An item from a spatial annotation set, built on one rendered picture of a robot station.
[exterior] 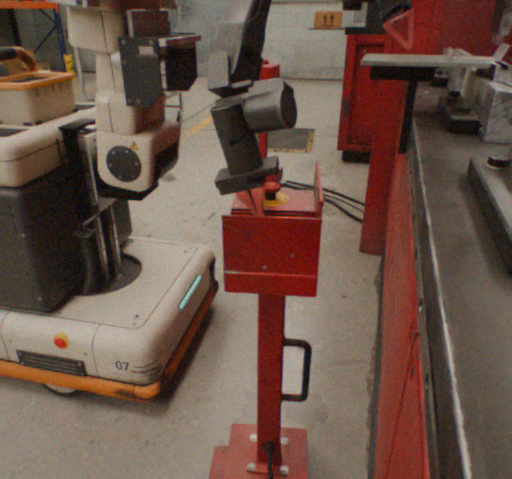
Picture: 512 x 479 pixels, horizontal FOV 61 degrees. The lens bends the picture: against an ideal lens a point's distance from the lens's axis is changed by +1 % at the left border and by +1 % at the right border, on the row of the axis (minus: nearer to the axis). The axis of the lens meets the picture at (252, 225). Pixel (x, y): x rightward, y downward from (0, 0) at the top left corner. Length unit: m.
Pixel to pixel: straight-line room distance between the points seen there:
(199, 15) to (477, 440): 8.54
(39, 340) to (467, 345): 1.26
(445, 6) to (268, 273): 1.49
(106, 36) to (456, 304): 1.04
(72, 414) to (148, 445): 0.27
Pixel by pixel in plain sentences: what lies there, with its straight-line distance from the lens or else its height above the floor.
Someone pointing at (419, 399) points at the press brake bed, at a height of 0.76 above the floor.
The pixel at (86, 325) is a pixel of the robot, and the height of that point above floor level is 0.28.
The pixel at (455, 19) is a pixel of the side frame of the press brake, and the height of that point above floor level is 1.07.
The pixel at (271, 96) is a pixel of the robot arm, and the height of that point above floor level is 0.99.
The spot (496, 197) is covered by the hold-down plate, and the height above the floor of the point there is 0.91.
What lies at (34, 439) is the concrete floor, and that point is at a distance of 1.52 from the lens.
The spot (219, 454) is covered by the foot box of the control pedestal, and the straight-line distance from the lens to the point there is 1.35.
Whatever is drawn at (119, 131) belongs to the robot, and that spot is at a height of 0.81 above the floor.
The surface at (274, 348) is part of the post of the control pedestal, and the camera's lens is 0.93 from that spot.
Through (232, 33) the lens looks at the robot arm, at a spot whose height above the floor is 1.07.
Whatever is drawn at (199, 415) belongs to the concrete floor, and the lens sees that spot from 1.45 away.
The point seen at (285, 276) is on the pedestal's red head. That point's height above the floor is 0.70.
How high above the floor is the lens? 1.10
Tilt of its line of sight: 26 degrees down
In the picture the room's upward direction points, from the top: straight up
